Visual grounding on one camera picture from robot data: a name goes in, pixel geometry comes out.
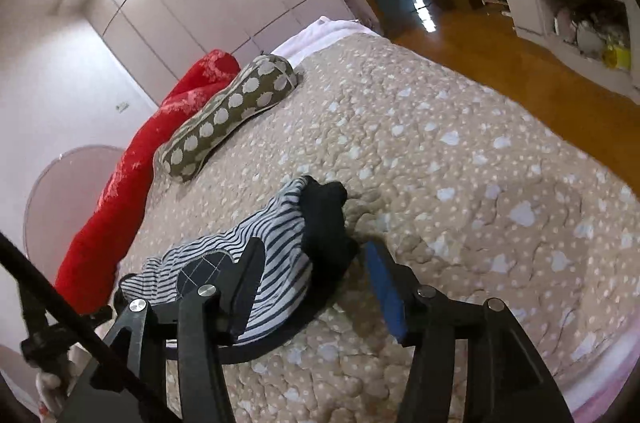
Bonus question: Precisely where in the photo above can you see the red blanket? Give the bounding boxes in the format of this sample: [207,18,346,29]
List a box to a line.
[54,49,241,316]

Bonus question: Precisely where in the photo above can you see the striped black pants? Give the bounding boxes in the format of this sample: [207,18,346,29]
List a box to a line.
[117,176,362,366]

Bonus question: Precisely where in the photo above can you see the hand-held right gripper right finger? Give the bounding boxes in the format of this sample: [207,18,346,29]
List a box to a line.
[364,242,573,423]

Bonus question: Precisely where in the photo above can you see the white bed sheet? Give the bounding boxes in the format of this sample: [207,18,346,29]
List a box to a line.
[270,16,383,59]

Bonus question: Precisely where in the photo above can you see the brown polka-dot pillow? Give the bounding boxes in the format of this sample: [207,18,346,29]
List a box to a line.
[154,54,304,183]

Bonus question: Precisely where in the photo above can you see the black tripod stand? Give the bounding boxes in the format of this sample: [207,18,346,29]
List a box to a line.
[0,230,181,423]

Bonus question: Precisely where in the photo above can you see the yellow container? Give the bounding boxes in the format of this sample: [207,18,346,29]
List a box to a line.
[602,43,630,70]

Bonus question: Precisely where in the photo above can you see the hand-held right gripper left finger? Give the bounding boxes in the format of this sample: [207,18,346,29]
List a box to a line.
[60,238,266,423]

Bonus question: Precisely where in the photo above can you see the beige dotted quilt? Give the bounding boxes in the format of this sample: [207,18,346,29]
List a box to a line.
[117,34,640,423]

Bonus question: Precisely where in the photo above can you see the pink round headboard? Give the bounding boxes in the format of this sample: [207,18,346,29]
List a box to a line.
[24,145,126,264]

